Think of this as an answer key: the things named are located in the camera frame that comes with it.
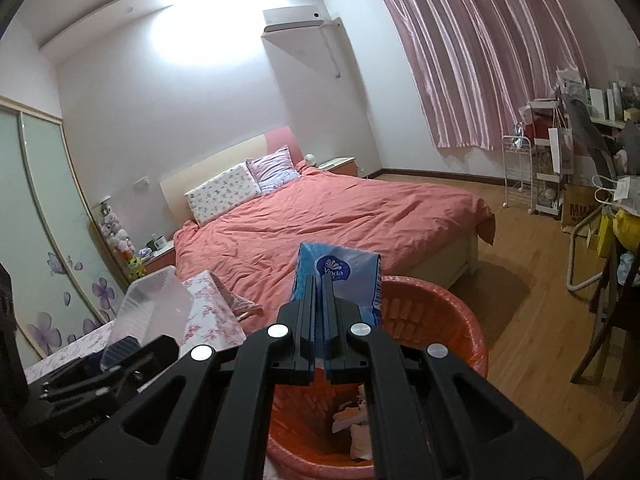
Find brown paper bag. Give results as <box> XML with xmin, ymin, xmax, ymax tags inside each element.
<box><xmin>561</xmin><ymin>184</ymin><xmax>601</xmax><ymax>231</ymax></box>

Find clear plastic tray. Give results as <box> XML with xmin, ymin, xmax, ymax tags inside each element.
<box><xmin>100</xmin><ymin>266</ymin><xmax>196</xmax><ymax>372</ymax></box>

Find hanging string of plush toys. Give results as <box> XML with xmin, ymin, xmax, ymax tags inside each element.
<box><xmin>97</xmin><ymin>202</ymin><xmax>136</xmax><ymax>256</ymax></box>

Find pink striped curtain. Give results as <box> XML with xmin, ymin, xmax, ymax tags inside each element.
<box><xmin>365</xmin><ymin>0</ymin><xmax>591</xmax><ymax>151</ymax></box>

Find cream and pink headboard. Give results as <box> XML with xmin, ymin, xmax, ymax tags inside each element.
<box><xmin>159</xmin><ymin>125</ymin><xmax>306</xmax><ymax>223</ymax></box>

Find white floral pillow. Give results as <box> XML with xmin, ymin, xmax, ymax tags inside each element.
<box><xmin>185</xmin><ymin>162</ymin><xmax>263</xmax><ymax>226</ymax></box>

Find pink nightstand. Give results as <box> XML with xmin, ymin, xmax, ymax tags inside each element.
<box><xmin>317</xmin><ymin>156</ymin><xmax>357</xmax><ymax>177</ymax></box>
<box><xmin>140</xmin><ymin>240</ymin><xmax>177</xmax><ymax>273</ymax></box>

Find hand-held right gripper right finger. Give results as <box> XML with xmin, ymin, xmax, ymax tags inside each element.
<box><xmin>324</xmin><ymin>275</ymin><xmax>585</xmax><ymax>480</ymax></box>

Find white trolley cart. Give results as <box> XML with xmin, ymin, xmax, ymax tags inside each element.
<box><xmin>527</xmin><ymin>100</ymin><xmax>576</xmax><ymax>218</ymax></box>

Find pink floral tablecloth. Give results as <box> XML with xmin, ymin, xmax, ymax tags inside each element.
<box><xmin>22</xmin><ymin>270</ymin><xmax>263</xmax><ymax>386</ymax></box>

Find pink striped pillow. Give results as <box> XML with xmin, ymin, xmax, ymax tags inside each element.
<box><xmin>246</xmin><ymin>146</ymin><xmax>302</xmax><ymax>196</ymax></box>

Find white air conditioner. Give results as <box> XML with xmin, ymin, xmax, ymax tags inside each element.
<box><xmin>262</xmin><ymin>6</ymin><xmax>325</xmax><ymax>31</ymax></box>

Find blue tissue pack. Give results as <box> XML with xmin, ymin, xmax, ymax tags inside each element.
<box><xmin>289</xmin><ymin>242</ymin><xmax>385</xmax><ymax>328</ymax></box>

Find white wire rack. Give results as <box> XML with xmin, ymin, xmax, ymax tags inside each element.
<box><xmin>501</xmin><ymin>122</ymin><xmax>533</xmax><ymax>211</ymax></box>

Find yellow bag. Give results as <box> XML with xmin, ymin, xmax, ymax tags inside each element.
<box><xmin>597</xmin><ymin>207</ymin><xmax>640</xmax><ymax>256</ymax></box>

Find crumpled white paper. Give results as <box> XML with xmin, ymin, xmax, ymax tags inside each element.
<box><xmin>332</xmin><ymin>400</ymin><xmax>373</xmax><ymax>461</ymax></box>

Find white paper bag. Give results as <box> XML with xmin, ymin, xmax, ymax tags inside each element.
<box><xmin>547</xmin><ymin>127</ymin><xmax>575</xmax><ymax>176</ymax></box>

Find dark wooden chair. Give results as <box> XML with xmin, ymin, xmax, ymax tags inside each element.
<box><xmin>570</xmin><ymin>240</ymin><xmax>640</xmax><ymax>401</ymax></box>

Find white metal tube frame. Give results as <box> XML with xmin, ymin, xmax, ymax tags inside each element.
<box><xmin>567</xmin><ymin>210</ymin><xmax>608</xmax><ymax>291</ymax></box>

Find bed with red duvet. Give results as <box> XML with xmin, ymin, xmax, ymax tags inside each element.
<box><xmin>172</xmin><ymin>167</ymin><xmax>496</xmax><ymax>321</ymax></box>

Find air conditioner wind deflector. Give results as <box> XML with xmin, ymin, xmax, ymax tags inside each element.
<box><xmin>260</xmin><ymin>17</ymin><xmax>343</xmax><ymax>78</ymax></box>

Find wardrobe with purple flower doors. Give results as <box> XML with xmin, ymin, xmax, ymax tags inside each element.
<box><xmin>0</xmin><ymin>95</ymin><xmax>126</xmax><ymax>361</ymax></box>

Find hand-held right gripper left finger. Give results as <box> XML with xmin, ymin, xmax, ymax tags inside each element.
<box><xmin>55</xmin><ymin>275</ymin><xmax>317</xmax><ymax>480</ymax></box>

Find orange plastic basket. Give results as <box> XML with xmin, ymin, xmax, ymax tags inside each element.
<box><xmin>265</xmin><ymin>275</ymin><xmax>490</xmax><ymax>480</ymax></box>

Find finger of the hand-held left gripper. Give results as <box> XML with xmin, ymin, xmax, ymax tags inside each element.
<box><xmin>100</xmin><ymin>335</ymin><xmax>180</xmax><ymax>383</ymax></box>

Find dark grey hanging cloth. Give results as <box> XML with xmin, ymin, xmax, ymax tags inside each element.
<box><xmin>560</xmin><ymin>92</ymin><xmax>618</xmax><ymax>181</ymax></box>

